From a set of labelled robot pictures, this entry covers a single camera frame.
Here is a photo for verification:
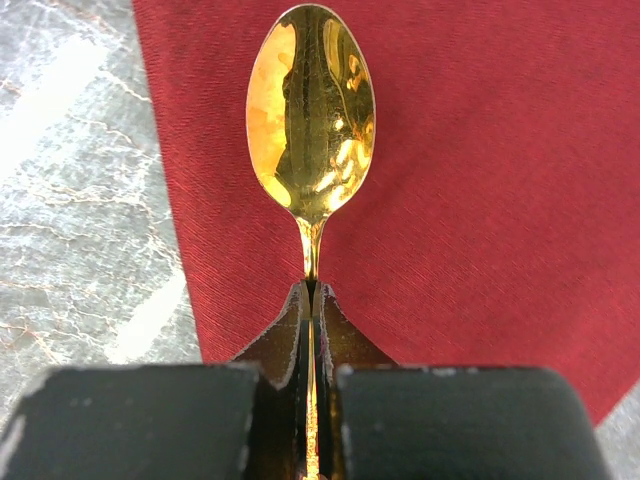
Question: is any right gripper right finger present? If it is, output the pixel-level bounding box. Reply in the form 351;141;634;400
313;284;610;479

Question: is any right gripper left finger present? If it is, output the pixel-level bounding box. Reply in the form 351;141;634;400
1;283;309;479

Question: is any red cloth napkin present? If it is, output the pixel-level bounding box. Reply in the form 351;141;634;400
134;1;639;421

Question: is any gold spoon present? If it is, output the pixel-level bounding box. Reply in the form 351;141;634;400
246;3;376;479

